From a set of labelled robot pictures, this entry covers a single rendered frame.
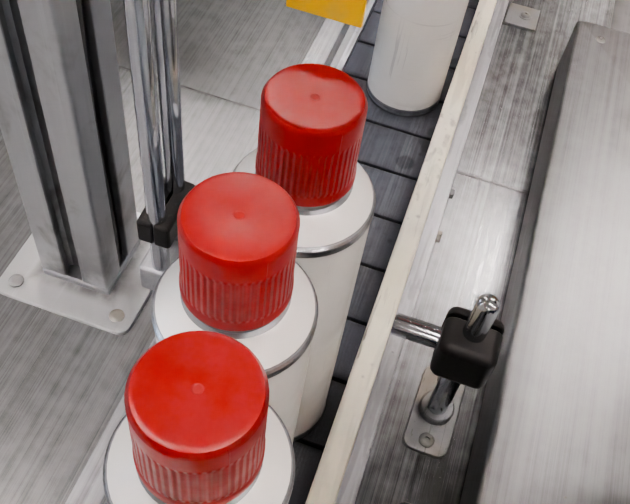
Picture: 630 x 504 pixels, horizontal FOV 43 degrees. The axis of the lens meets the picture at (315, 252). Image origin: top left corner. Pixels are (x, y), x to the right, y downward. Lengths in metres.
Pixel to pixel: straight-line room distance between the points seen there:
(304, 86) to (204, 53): 0.41
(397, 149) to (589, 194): 0.13
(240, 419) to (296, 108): 0.10
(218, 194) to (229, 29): 0.47
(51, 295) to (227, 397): 0.33
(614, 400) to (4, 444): 0.33
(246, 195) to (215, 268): 0.02
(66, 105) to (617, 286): 0.32
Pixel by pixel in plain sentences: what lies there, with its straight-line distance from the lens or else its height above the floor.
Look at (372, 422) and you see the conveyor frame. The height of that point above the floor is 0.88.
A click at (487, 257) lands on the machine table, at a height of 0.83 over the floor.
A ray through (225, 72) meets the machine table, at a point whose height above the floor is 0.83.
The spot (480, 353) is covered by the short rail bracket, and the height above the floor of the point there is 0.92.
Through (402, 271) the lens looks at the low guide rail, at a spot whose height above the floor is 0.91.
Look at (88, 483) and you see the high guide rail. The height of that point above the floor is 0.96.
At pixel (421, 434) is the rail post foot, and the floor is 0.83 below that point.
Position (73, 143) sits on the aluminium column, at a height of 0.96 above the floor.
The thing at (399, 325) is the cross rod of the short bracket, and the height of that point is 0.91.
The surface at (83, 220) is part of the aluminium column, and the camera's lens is 0.45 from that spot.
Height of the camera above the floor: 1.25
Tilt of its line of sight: 53 degrees down
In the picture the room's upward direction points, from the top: 10 degrees clockwise
